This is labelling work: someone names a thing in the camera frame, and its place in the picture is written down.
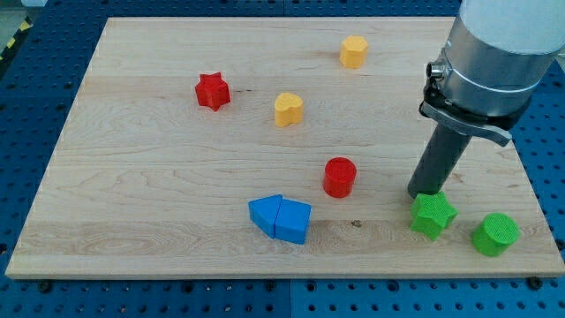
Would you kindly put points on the yellow hexagon block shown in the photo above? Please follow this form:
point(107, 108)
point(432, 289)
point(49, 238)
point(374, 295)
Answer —
point(353, 51)

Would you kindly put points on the yellow heart block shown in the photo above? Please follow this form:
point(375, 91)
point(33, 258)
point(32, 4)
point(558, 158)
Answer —
point(289, 109)

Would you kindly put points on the red star block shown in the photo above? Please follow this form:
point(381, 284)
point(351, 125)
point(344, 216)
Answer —
point(212, 91)

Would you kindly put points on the blue cube block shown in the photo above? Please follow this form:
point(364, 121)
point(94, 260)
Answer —
point(292, 221)

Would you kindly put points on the red cylinder block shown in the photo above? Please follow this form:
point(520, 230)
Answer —
point(339, 177)

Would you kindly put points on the light wooden board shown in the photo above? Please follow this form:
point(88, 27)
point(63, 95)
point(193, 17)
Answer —
point(146, 184)

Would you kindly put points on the blue triangle block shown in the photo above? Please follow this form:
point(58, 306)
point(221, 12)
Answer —
point(264, 211)

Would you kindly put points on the green star block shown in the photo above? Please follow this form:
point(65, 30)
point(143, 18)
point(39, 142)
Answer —
point(432, 214)

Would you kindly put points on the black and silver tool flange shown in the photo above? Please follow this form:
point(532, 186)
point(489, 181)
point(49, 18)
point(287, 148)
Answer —
point(439, 108)

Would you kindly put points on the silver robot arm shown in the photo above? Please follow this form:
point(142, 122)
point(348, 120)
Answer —
point(481, 83)

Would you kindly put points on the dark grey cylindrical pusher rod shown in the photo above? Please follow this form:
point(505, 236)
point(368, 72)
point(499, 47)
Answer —
point(441, 155)

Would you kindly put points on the green cylinder block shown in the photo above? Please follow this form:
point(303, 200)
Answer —
point(496, 233)

